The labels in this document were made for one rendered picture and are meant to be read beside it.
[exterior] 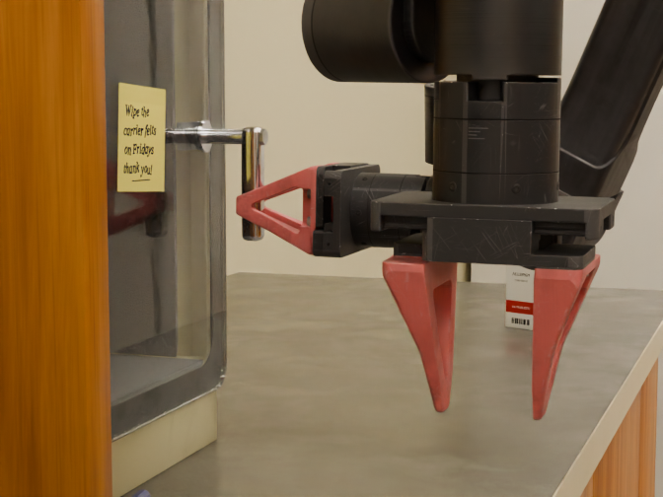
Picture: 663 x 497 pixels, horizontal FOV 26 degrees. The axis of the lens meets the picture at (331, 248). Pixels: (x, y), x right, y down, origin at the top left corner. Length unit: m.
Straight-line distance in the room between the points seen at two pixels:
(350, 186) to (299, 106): 1.61
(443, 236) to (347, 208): 0.45
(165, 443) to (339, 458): 0.14
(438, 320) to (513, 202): 0.08
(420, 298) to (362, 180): 0.45
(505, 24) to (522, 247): 0.10
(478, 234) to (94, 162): 0.27
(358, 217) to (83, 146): 0.33
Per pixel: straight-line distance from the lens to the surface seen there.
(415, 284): 0.64
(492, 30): 0.63
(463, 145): 0.63
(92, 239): 0.82
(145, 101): 1.05
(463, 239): 0.63
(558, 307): 0.63
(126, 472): 1.08
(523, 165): 0.63
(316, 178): 1.08
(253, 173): 1.13
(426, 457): 1.18
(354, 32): 0.68
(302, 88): 2.70
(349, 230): 1.08
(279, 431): 1.26
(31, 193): 0.82
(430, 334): 0.65
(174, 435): 1.15
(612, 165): 1.01
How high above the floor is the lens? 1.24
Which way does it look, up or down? 6 degrees down
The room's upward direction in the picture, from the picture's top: straight up
